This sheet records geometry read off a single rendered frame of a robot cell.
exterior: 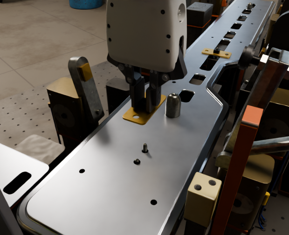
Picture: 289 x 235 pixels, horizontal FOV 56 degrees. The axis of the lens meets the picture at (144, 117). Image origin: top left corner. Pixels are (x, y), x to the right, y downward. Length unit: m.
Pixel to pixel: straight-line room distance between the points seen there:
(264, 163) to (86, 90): 0.34
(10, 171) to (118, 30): 0.29
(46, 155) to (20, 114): 0.65
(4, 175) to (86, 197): 0.14
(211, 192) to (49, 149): 0.32
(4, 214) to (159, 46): 0.24
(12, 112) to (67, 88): 0.64
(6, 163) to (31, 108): 0.69
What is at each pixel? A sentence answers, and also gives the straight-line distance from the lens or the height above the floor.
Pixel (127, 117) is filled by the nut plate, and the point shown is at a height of 1.10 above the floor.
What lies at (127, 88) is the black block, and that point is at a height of 0.99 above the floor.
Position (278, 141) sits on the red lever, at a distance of 0.39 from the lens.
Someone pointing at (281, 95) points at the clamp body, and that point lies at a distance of 0.55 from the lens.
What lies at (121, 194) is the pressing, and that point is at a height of 1.00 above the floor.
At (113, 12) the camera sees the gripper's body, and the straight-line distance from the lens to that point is 0.36.
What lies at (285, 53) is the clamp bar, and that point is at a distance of 0.34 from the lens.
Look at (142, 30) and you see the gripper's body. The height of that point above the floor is 1.22.
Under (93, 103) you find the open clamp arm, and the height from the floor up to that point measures 1.02.
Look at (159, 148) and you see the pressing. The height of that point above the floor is 1.00.
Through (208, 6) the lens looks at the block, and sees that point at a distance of 1.21.
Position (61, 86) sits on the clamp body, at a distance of 0.60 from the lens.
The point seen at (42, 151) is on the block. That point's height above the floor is 0.98.
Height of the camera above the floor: 1.34
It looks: 37 degrees down
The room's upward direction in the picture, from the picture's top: straight up
